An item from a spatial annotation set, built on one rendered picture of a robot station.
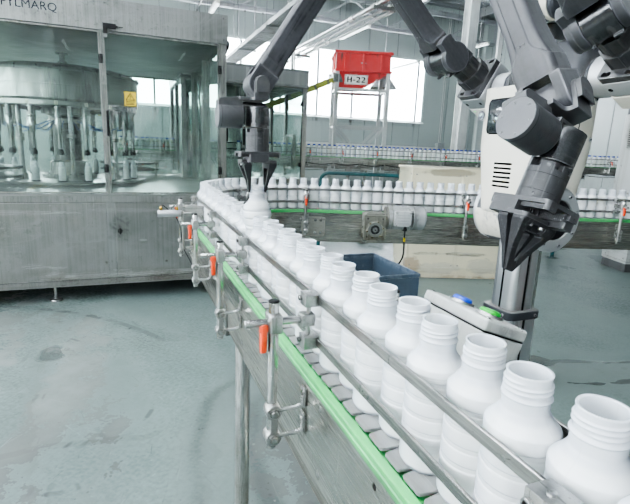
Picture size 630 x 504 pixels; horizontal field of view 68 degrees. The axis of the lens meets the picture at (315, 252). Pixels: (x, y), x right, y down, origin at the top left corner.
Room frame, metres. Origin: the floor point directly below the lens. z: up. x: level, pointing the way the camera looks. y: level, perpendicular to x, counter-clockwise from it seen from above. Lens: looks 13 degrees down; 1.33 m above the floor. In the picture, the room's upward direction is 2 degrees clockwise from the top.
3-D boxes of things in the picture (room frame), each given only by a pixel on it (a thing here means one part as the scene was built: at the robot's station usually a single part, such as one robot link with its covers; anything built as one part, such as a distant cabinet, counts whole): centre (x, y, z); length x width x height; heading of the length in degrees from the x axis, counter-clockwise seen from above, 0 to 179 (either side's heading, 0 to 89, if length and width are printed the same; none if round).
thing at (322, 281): (0.74, -0.03, 1.08); 0.06 x 0.06 x 0.17
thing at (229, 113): (1.16, 0.19, 1.43); 0.12 x 0.09 x 0.12; 112
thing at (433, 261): (5.26, -1.49, 0.59); 1.10 x 0.62 x 1.18; 94
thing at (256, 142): (1.18, 0.15, 1.34); 0.10 x 0.07 x 0.07; 112
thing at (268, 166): (1.18, 0.15, 1.26); 0.07 x 0.07 x 0.09; 22
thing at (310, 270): (0.79, 0.00, 1.08); 0.06 x 0.06 x 0.17
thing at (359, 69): (8.00, -0.61, 1.40); 0.92 x 0.72 x 2.80; 94
